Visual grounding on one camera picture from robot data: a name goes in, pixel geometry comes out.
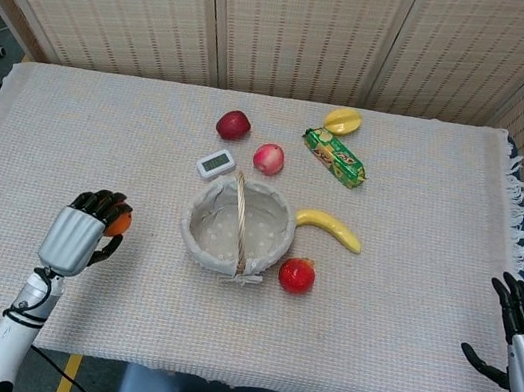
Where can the orange fruit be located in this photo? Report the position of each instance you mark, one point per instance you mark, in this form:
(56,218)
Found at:
(121,224)

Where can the bamboo folding screen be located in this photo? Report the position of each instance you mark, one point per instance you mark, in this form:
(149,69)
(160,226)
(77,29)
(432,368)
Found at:
(291,28)

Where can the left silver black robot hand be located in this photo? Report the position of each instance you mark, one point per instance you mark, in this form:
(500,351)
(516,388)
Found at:
(77,237)

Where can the yellow starfruit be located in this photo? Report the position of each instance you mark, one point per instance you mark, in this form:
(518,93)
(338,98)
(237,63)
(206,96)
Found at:
(342,121)

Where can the dark red apple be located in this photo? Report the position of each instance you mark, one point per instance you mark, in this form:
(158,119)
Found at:
(233,125)

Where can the white digital timer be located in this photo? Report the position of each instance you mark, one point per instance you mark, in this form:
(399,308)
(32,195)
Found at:
(216,163)

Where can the grey fabric basket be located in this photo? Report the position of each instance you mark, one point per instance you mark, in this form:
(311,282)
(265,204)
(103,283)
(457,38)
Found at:
(236,232)

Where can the green cracker packet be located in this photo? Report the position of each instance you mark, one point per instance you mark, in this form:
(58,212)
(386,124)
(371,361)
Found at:
(334,158)

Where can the white woven tablecloth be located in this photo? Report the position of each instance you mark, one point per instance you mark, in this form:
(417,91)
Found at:
(375,302)

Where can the pink peach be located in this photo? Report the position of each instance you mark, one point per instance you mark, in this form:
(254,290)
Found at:
(269,159)

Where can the yellow banana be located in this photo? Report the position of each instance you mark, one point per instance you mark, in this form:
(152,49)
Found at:
(332,228)

